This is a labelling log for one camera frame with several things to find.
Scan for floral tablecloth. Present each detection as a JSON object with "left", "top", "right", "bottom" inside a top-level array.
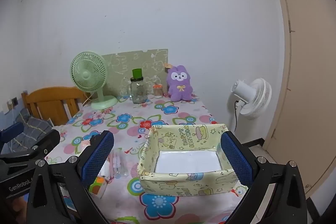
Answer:
[{"left": 45, "top": 93, "right": 252, "bottom": 224}]

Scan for white soft bundle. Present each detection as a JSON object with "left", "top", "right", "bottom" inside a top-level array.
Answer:
[{"left": 101, "top": 158, "right": 112, "bottom": 182}]

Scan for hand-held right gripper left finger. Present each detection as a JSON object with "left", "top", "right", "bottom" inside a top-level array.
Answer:
[{"left": 26, "top": 130, "right": 115, "bottom": 224}]

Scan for black power cable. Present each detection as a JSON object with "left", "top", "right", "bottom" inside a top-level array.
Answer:
[{"left": 234, "top": 100, "right": 243, "bottom": 132}]

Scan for white standing fan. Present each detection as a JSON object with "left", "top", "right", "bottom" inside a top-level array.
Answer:
[{"left": 227, "top": 78, "right": 272, "bottom": 132}]

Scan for glass jar mug green lid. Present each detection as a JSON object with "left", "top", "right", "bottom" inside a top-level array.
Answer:
[{"left": 127, "top": 68, "right": 147, "bottom": 104}]

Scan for clear plastic packet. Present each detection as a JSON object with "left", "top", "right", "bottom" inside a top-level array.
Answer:
[{"left": 112, "top": 148, "right": 129, "bottom": 178}]

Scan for white fan cable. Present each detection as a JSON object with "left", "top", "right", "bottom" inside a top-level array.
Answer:
[{"left": 82, "top": 92, "right": 94, "bottom": 107}]

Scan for small jar orange lid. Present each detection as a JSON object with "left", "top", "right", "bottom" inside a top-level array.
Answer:
[{"left": 153, "top": 84, "right": 164, "bottom": 98}]

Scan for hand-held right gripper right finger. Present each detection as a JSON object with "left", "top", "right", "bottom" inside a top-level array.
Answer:
[{"left": 220, "top": 131, "right": 309, "bottom": 224}]

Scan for beige door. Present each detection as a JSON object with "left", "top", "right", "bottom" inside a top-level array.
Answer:
[{"left": 264, "top": 0, "right": 336, "bottom": 199}]

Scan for grey plaid pillow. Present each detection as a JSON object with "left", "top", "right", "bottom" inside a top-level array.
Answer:
[{"left": 0, "top": 108, "right": 53, "bottom": 153}]

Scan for green desk fan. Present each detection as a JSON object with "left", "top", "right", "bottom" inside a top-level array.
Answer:
[{"left": 70, "top": 51, "right": 118, "bottom": 110}]

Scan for yellow cartoon fabric storage box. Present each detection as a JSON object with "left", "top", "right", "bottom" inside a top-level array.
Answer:
[{"left": 137, "top": 123, "right": 248, "bottom": 197}]

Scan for yellow cartoon packet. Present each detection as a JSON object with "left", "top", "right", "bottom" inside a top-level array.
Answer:
[{"left": 89, "top": 177, "right": 107, "bottom": 198}]

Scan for purple plush toy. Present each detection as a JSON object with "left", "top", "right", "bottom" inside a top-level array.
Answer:
[{"left": 164, "top": 62, "right": 194, "bottom": 102}]

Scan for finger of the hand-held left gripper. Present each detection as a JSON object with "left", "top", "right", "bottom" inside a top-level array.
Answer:
[
  {"left": 0, "top": 122, "right": 25, "bottom": 147},
  {"left": 0, "top": 129, "right": 61, "bottom": 170}
]

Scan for green patterned board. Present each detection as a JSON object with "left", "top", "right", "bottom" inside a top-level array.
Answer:
[{"left": 101, "top": 49, "right": 169, "bottom": 96}]

